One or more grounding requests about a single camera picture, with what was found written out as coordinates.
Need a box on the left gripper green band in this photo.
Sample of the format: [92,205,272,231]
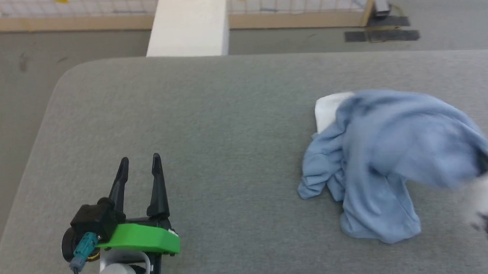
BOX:
[93,152,182,274]

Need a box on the light blue and white garment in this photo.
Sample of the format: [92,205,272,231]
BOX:
[293,84,488,248]

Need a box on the grey fabric sofa seat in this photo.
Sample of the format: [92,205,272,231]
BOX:
[0,42,488,274]

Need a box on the white rectangular box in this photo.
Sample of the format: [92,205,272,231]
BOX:
[144,0,231,59]

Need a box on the short black floor mat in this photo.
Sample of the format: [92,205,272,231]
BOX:
[366,15,411,29]

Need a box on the grey metal stand foot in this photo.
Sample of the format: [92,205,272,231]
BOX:
[372,0,392,17]

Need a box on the teal plug grey cable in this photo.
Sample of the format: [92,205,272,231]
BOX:
[68,232,101,274]

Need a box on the wooden frame wire grid fence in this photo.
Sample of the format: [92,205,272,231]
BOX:
[0,0,382,43]

